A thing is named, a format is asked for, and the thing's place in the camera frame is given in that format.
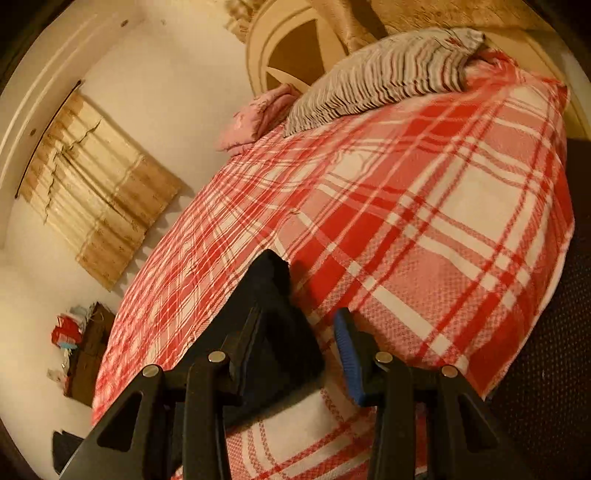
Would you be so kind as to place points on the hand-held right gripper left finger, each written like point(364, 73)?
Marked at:
point(238, 355)

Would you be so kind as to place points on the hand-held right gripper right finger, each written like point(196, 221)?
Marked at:
point(351, 360)

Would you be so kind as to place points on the black pants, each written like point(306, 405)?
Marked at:
point(286, 323)

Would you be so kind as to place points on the brown wooden desk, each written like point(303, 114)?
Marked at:
point(90, 350)

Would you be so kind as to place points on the bed with red plaid sheet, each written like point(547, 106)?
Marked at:
point(415, 207)

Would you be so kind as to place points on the red gift bag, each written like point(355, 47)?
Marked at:
point(64, 332)

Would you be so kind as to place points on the beige window curtain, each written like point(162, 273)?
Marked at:
point(97, 194)

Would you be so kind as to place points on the folded pink blanket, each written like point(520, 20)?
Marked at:
point(249, 120)

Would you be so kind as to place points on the striped pillow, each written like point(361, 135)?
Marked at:
point(369, 78)

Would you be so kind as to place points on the dark curtain rod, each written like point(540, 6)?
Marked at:
point(46, 138)

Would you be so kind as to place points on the cream and brown headboard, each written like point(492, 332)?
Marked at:
point(295, 50)

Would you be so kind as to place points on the long beige floral curtain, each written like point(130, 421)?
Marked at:
point(438, 16)

